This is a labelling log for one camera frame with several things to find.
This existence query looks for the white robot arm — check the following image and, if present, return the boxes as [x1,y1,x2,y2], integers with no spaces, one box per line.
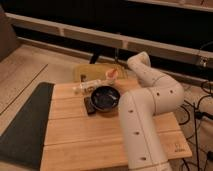
[118,52,184,171]

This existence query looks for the dark round bowl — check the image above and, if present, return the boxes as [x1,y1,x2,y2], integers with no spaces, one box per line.
[91,86,120,112]

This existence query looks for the orange pink toy item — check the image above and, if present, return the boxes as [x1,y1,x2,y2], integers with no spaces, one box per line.
[105,68,118,80]

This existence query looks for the yellow cutting board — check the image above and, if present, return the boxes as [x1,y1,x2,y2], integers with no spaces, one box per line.
[73,63,127,82]

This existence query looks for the dark brown rectangular block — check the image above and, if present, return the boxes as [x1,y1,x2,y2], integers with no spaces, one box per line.
[84,97,96,115]

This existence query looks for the dark green floor mat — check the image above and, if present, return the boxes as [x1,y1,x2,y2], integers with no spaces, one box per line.
[0,82,54,169]

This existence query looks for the white metal rail frame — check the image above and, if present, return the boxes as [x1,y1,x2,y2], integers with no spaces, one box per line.
[6,13,213,81]

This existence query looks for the black floor cables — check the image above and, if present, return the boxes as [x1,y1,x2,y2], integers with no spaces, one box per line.
[178,79,213,171]

